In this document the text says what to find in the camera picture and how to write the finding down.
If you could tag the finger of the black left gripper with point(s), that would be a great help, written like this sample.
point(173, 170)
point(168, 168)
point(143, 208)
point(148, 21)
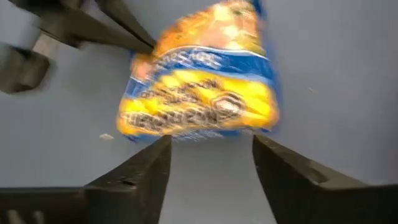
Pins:
point(77, 25)
point(124, 15)

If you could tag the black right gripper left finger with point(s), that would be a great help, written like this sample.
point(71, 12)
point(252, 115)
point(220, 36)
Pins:
point(143, 186)

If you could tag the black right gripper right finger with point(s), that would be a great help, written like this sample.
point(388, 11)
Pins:
point(295, 193)

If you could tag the blue soy sauce noodle pack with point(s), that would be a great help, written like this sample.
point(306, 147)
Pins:
point(202, 93)

